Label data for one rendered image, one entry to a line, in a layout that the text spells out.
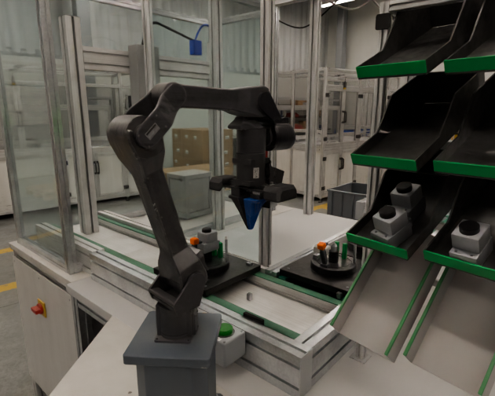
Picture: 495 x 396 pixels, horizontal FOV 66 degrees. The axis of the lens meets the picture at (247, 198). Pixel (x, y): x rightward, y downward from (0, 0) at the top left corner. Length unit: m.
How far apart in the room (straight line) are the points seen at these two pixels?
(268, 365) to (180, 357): 0.29
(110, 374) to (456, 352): 0.73
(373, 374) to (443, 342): 0.23
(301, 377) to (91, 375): 0.48
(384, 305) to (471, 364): 0.18
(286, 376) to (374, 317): 0.22
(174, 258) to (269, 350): 0.35
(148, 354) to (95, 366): 0.37
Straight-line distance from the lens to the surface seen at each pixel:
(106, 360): 1.07
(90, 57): 1.80
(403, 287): 0.88
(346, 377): 0.98
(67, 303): 1.60
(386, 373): 1.02
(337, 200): 3.03
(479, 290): 0.87
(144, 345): 0.72
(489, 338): 0.83
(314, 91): 2.16
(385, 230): 0.76
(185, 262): 0.66
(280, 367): 0.90
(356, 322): 0.88
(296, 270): 1.21
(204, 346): 0.70
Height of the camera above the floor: 1.45
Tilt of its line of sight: 13 degrees down
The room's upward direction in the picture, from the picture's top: straight up
